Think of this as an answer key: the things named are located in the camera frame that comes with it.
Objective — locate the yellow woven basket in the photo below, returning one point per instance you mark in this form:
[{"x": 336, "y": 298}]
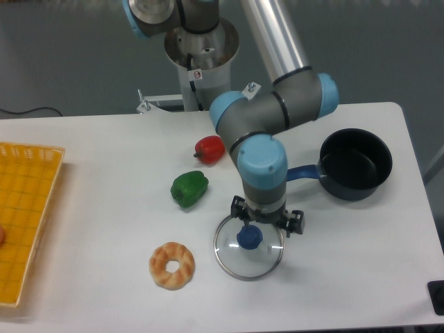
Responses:
[{"x": 28, "y": 177}]

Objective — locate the glass lid with blue knob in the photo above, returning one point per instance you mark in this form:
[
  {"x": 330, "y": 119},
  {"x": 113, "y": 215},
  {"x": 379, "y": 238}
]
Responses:
[{"x": 247, "y": 252}]

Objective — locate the dark blue saucepan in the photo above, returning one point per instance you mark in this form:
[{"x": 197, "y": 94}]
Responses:
[{"x": 352, "y": 164}]

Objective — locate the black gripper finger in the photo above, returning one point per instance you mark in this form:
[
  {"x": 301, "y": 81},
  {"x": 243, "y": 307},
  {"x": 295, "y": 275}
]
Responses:
[
  {"x": 239, "y": 210},
  {"x": 292, "y": 222}
]

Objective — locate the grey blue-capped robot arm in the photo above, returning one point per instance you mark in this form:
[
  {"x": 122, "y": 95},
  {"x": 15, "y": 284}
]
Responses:
[{"x": 247, "y": 127}]

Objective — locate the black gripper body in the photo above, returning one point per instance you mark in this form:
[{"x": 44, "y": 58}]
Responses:
[{"x": 267, "y": 214}]

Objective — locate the glazed ring bread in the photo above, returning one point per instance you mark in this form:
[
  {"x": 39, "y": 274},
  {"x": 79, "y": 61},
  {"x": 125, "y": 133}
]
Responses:
[{"x": 172, "y": 266}]

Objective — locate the green bell pepper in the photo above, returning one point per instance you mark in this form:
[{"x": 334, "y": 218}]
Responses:
[{"x": 188, "y": 188}]

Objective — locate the white metal base frame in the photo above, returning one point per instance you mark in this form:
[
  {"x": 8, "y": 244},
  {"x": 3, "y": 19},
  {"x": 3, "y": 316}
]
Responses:
[{"x": 174, "y": 102}]

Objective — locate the red bell pepper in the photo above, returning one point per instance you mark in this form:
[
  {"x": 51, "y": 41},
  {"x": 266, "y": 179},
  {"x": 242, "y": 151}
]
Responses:
[{"x": 209, "y": 150}]

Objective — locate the black device at table edge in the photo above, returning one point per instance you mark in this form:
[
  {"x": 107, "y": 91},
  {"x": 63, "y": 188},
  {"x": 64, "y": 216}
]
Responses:
[{"x": 436, "y": 293}]

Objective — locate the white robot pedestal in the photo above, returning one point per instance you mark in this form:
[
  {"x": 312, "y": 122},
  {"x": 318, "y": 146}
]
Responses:
[{"x": 203, "y": 62}]

